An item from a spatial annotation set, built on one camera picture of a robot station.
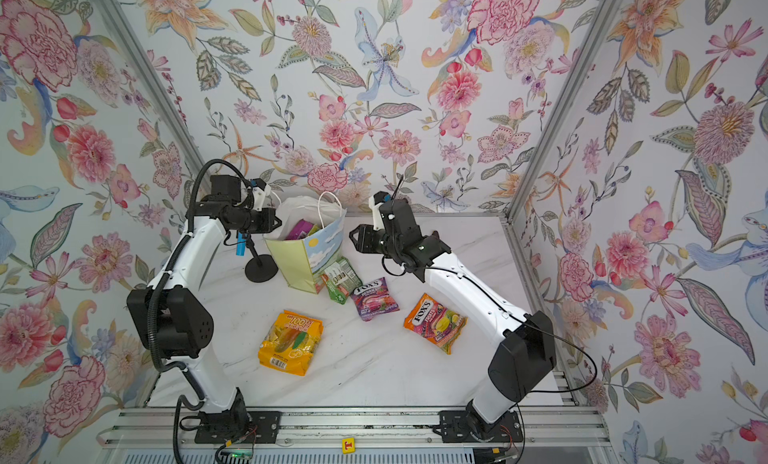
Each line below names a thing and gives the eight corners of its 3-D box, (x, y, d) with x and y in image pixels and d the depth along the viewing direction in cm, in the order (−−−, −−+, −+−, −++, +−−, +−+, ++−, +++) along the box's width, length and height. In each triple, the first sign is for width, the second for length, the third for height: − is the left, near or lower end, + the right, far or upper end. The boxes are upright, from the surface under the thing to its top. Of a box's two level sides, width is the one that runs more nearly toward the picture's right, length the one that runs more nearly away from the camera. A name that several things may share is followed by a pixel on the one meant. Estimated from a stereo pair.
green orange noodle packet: (319, 290, 100) (315, 279, 94) (343, 267, 106) (341, 255, 100) (341, 307, 96) (338, 296, 90) (365, 282, 102) (364, 270, 97)
